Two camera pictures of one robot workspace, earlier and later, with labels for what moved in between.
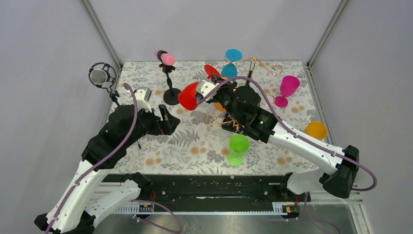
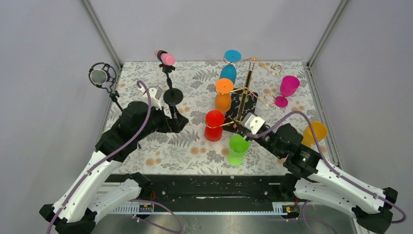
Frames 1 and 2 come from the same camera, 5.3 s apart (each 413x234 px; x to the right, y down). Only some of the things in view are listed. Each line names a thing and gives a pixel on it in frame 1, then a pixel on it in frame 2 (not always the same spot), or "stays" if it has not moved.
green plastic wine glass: x=238 y=144 stays
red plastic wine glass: x=187 y=97 -> x=215 y=120
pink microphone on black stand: x=166 y=60 stays
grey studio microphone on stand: x=104 y=74 stays
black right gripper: x=216 y=92 -> x=245 y=131
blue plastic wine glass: x=229 y=70 stays
